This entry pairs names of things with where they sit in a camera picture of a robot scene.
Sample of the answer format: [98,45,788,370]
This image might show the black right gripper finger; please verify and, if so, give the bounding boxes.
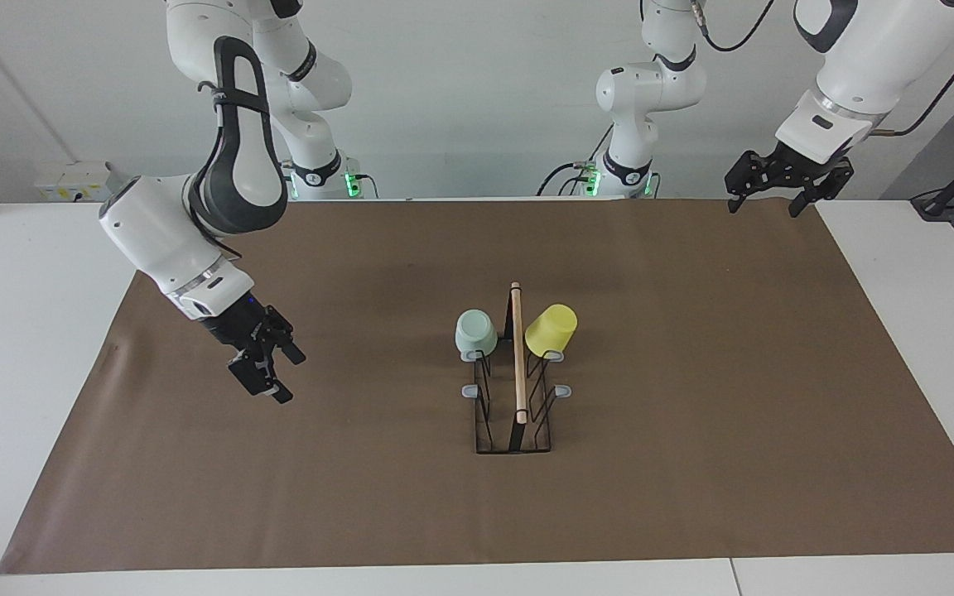
[227,348,294,405]
[262,305,308,366]

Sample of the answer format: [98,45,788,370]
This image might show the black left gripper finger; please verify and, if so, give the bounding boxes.
[725,149,776,214]
[788,159,855,219]

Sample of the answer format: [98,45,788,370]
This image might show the pale green plastic cup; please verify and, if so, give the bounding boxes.
[455,309,499,358]

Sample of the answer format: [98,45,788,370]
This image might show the yellow plastic cup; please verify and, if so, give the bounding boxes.
[524,304,578,358]

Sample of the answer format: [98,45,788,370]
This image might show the brown paper table mat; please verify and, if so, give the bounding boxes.
[0,197,954,575]

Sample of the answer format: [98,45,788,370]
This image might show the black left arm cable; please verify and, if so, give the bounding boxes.
[692,0,954,137]

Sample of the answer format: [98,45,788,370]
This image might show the white wall socket box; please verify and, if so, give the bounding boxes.
[34,161,126,202]

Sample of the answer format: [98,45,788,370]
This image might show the black wire cup rack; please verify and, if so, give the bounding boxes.
[461,281,572,455]

